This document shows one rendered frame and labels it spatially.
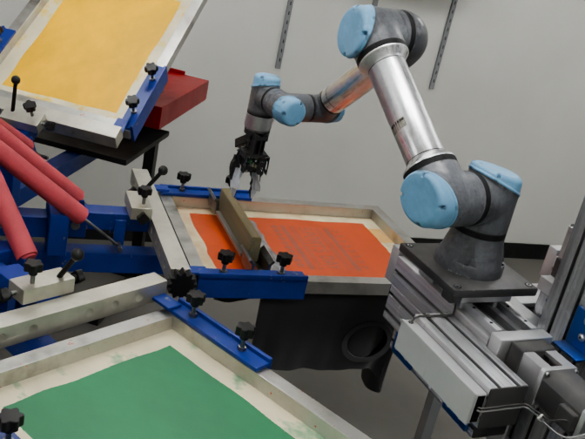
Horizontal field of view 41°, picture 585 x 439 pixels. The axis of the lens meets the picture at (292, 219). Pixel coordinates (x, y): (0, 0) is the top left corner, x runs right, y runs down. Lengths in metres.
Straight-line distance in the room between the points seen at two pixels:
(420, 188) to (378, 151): 3.16
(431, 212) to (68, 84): 1.58
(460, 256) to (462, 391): 0.33
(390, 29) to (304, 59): 2.65
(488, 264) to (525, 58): 3.41
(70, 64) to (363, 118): 2.19
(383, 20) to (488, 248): 0.54
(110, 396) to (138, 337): 0.22
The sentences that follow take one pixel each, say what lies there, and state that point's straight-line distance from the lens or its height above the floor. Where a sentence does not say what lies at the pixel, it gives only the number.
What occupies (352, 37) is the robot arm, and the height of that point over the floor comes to 1.67.
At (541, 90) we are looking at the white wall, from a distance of 5.18.
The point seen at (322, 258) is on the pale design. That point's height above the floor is 0.95.
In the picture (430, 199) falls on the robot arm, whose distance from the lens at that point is 1.57.
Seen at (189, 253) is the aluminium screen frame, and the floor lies 0.99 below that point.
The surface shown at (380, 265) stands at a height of 0.95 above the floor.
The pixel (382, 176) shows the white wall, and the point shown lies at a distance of 4.82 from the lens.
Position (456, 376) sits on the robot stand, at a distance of 1.53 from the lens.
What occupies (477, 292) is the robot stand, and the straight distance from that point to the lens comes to 1.68.
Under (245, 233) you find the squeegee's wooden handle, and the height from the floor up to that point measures 1.04.
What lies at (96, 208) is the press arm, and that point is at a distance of 2.23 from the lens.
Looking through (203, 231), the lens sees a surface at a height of 0.95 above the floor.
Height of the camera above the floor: 1.91
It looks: 22 degrees down
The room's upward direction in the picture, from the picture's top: 12 degrees clockwise
